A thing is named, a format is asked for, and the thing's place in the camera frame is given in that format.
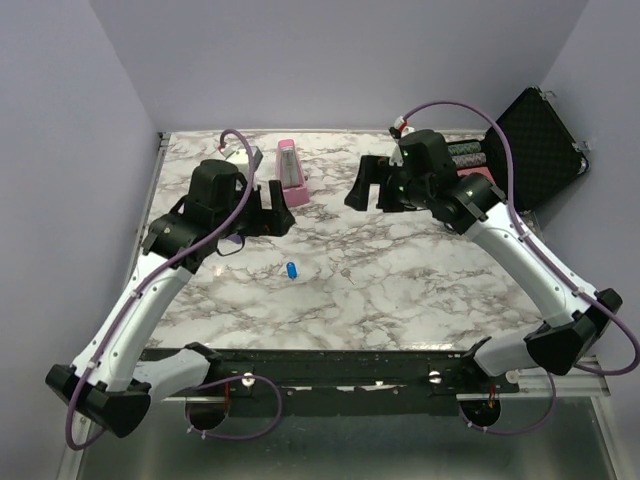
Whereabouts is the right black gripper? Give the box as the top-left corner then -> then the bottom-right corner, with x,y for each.
345,153 -> 432,212

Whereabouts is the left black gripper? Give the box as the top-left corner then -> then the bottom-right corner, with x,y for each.
216,180 -> 296,237

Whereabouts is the blue key tag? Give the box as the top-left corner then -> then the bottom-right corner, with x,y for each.
286,262 -> 298,279

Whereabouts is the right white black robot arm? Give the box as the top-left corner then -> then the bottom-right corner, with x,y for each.
345,130 -> 622,392

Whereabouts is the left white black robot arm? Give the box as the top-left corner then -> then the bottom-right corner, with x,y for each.
45,160 -> 295,438

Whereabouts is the pink metronome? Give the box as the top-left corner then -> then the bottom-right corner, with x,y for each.
276,139 -> 310,208

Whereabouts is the purple metronome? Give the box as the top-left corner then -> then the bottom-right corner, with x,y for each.
218,234 -> 244,253

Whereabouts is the grey purple chip stack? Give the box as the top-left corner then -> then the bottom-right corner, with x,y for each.
452,153 -> 486,169

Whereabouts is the red playing card deck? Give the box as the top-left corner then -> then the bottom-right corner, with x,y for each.
457,167 -> 494,181

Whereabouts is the black poker chip case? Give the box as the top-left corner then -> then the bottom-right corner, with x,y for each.
447,87 -> 591,214

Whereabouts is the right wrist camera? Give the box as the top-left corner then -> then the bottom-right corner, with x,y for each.
388,117 -> 419,166

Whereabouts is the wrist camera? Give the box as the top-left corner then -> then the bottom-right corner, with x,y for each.
219,146 -> 263,175
388,117 -> 419,166

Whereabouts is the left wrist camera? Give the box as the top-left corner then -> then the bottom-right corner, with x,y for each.
219,146 -> 263,175

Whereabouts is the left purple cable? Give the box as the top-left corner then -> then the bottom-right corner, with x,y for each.
65,128 -> 284,451

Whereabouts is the purple cable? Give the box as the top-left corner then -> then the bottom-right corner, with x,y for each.
65,128 -> 284,451
403,100 -> 640,435

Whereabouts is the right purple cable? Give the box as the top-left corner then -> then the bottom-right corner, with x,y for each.
403,100 -> 640,435

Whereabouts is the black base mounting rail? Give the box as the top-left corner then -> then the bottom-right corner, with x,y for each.
180,349 -> 519,418

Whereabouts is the aluminium frame extrusion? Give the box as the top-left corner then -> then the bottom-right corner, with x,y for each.
509,355 -> 609,399

